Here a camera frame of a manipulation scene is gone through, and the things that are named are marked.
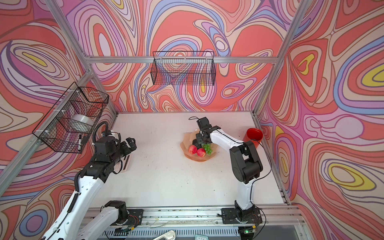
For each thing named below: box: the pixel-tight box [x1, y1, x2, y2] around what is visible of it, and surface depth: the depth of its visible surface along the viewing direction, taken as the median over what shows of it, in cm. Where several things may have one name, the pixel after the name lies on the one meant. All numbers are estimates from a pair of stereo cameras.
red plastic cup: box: [242, 128, 264, 150], surface depth 91 cm
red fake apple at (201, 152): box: [196, 147, 207, 158], surface depth 94 cm
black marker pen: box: [78, 134, 82, 152], surface depth 73 cm
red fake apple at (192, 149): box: [188, 145, 198, 155], surface depth 95 cm
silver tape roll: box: [71, 114, 95, 126], surface depth 75 cm
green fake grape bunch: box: [202, 143, 213, 155], surface depth 95 cm
